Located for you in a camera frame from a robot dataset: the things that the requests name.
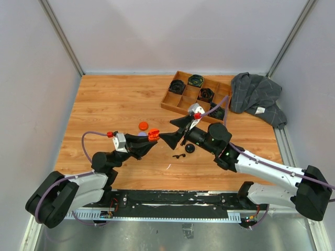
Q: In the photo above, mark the grey crumpled cloth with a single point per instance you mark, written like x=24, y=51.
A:
x=257, y=95

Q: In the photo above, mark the orange earbud case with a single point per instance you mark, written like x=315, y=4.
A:
x=154, y=134
x=143, y=126

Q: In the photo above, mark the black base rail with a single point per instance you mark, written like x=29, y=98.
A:
x=168, y=205

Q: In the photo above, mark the black earbud case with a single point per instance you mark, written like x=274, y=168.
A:
x=189, y=148

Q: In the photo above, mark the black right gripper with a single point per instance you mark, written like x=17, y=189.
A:
x=172, y=138

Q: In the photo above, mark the wooden compartment tray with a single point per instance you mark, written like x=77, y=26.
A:
x=181, y=103

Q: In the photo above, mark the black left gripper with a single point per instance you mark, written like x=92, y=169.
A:
x=138, y=146

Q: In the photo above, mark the black earbud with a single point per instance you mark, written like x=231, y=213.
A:
x=178, y=156

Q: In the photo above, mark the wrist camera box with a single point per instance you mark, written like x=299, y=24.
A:
x=197, y=111
x=119, y=142

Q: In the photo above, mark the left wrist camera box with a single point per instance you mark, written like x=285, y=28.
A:
x=119, y=142

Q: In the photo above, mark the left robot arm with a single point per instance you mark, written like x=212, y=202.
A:
x=60, y=194

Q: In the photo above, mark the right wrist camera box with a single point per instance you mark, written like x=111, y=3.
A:
x=197, y=111

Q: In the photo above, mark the dark green rolled belt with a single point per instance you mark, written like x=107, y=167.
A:
x=219, y=113

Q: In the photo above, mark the dark red rolled belt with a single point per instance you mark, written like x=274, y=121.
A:
x=206, y=95

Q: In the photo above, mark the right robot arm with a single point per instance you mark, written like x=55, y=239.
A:
x=303, y=189

